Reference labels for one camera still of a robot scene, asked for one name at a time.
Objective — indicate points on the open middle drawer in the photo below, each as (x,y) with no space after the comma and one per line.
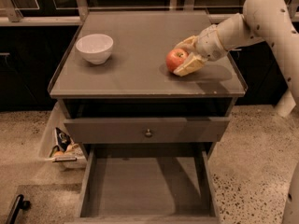
(147,184)

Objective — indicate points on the clear plastic bin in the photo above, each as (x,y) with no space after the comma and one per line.
(56,145)

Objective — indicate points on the metal railing frame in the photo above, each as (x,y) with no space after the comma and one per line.
(40,13)

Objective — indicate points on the red apple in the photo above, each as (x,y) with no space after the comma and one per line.
(175,58)

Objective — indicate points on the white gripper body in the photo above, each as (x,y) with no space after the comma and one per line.
(209,44)

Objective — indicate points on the white ceramic bowl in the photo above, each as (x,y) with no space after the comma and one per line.
(96,48)

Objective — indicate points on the grey drawer cabinet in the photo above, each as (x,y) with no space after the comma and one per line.
(135,83)

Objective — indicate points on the upper drawer with knob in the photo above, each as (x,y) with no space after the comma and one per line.
(146,130)

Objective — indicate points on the orange fruit in bin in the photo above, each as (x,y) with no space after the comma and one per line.
(58,153)

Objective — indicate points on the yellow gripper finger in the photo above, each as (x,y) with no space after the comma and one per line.
(193,63)
(188,44)

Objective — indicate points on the dark snack bag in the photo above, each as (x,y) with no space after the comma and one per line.
(62,139)

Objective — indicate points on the black handle bottom left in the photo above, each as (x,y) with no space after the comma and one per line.
(19,204)

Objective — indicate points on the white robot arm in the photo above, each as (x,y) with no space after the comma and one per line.
(255,168)

